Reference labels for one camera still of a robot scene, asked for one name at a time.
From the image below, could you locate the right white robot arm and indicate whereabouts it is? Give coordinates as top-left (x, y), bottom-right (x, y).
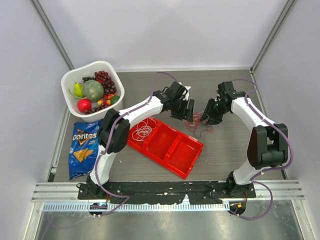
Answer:
top-left (200, 81), bottom-right (289, 198)

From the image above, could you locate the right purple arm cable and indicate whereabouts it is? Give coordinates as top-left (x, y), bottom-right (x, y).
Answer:
top-left (228, 78), bottom-right (294, 220)

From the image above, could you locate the dark purple grape bunch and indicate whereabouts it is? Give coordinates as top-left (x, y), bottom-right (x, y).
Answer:
top-left (82, 76), bottom-right (96, 83)

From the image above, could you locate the red three-compartment tray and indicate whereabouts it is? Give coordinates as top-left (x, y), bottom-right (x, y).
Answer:
top-left (127, 117), bottom-right (204, 180)

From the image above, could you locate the green lime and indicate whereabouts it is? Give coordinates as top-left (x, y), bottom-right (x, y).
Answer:
top-left (110, 95), bottom-right (120, 105)

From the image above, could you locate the white cable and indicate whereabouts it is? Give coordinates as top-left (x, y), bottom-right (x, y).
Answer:
top-left (130, 118), bottom-right (157, 143)

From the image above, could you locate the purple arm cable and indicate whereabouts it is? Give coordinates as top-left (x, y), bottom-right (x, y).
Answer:
top-left (228, 78), bottom-right (294, 220)
top-left (94, 71), bottom-right (185, 217)

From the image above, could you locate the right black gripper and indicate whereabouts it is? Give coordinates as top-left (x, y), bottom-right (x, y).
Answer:
top-left (200, 98), bottom-right (230, 126)

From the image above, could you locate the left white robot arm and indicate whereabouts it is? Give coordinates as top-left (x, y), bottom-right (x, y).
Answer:
top-left (77, 81), bottom-right (195, 200)

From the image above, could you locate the red grape bunch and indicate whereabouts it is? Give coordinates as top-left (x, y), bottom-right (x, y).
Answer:
top-left (94, 70), bottom-right (117, 95)

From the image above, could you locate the green pear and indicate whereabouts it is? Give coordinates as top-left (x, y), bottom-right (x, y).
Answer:
top-left (74, 82), bottom-right (85, 98)

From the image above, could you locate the red apple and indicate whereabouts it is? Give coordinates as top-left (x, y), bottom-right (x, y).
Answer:
top-left (77, 98), bottom-right (92, 113)

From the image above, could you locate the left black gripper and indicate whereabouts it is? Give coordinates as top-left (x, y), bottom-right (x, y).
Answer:
top-left (171, 97), bottom-right (195, 123)

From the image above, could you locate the blue Doritos chip bag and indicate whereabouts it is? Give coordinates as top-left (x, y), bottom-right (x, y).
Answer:
top-left (68, 120), bottom-right (102, 180)

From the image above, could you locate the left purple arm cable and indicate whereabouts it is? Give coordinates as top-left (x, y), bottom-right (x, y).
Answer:
top-left (94, 71), bottom-right (185, 217)

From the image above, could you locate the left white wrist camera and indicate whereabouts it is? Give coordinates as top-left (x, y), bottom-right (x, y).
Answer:
top-left (182, 86), bottom-right (192, 101)

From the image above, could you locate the small cherries cluster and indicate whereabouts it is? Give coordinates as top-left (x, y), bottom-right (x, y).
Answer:
top-left (85, 93), bottom-right (116, 115)

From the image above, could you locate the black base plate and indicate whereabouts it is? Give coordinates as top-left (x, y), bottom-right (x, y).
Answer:
top-left (76, 181), bottom-right (256, 205)

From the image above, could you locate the green melon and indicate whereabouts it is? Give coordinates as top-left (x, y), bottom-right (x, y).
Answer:
top-left (82, 80), bottom-right (104, 102)

